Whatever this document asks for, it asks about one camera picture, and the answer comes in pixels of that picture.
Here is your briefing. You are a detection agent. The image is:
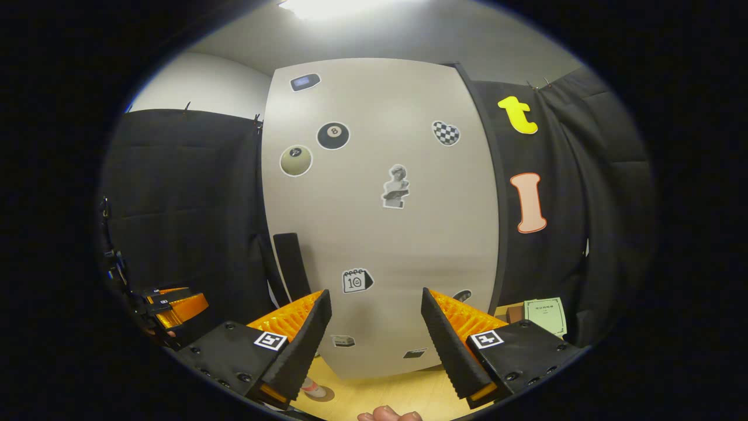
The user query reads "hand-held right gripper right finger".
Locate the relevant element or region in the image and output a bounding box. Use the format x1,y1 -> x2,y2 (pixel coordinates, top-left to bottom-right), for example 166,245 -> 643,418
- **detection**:
419,287 -> 590,411

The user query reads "grey cabinet door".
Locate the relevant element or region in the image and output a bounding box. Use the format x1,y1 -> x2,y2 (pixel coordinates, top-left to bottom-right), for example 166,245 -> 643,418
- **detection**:
260,57 -> 501,380

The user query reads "black backdrop cloth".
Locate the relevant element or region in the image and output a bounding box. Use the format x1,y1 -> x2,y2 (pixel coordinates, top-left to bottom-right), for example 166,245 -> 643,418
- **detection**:
96,64 -> 658,351

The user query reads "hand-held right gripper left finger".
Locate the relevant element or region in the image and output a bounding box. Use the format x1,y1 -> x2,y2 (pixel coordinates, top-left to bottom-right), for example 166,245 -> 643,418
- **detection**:
168,289 -> 333,411

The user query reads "dark grey cabinet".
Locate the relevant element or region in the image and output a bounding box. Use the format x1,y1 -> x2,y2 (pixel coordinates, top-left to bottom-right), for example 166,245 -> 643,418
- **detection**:
447,61 -> 510,316

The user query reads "black door handle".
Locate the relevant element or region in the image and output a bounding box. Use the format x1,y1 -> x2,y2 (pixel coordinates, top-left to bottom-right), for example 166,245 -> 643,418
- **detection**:
272,232 -> 313,306

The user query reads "pale green booklet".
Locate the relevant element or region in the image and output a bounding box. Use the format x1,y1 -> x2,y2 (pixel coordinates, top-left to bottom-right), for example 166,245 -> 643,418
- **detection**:
524,297 -> 568,339

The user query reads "large ceiling light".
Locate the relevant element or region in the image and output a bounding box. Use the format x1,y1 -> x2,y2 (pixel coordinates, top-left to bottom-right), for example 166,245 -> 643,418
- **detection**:
278,0 -> 423,22

